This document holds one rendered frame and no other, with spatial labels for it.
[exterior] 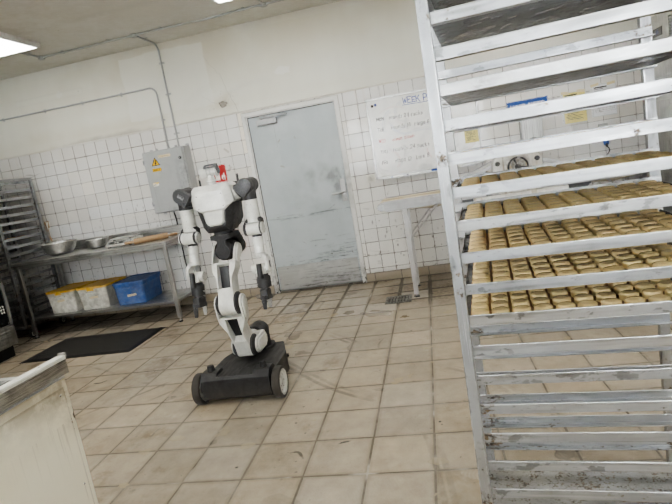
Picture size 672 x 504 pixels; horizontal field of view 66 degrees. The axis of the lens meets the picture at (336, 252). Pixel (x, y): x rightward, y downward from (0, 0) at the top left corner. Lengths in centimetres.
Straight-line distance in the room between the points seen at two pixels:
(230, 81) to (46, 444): 480
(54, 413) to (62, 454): 13
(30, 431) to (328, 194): 448
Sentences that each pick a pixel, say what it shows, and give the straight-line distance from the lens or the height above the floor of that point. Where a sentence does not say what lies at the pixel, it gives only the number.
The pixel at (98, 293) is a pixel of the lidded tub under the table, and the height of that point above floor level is 40.
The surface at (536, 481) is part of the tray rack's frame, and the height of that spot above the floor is 15.
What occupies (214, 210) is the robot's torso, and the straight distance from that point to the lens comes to 330.
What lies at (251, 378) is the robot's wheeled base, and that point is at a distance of 330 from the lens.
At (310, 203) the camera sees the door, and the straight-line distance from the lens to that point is 585.
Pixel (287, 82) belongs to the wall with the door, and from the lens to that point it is 588.
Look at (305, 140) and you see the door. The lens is 583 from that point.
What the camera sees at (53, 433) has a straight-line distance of 190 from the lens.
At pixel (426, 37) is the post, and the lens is 142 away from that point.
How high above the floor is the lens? 136
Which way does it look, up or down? 9 degrees down
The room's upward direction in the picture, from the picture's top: 10 degrees counter-clockwise
